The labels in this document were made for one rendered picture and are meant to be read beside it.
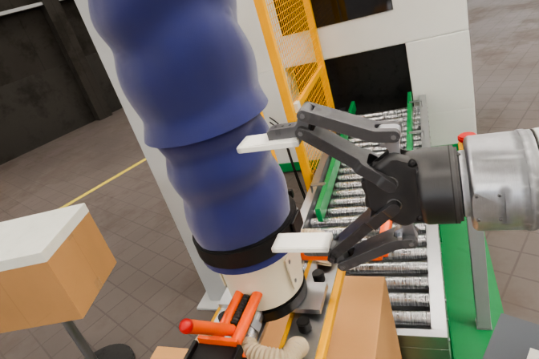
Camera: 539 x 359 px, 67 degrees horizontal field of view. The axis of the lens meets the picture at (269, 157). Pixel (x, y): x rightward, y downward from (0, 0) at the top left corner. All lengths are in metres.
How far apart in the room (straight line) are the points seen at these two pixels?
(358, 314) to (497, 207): 0.83
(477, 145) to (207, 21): 0.42
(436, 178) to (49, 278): 1.90
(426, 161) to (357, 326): 0.81
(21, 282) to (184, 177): 1.57
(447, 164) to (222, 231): 0.46
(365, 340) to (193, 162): 0.65
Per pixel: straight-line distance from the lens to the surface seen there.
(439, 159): 0.40
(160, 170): 2.33
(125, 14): 0.64
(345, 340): 1.13
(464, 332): 2.36
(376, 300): 1.20
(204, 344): 0.81
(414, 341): 1.58
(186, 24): 0.63
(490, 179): 0.38
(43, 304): 2.25
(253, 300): 0.85
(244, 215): 0.73
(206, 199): 0.72
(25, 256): 2.09
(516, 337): 1.38
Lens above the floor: 1.81
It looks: 24 degrees down
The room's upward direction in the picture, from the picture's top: 17 degrees counter-clockwise
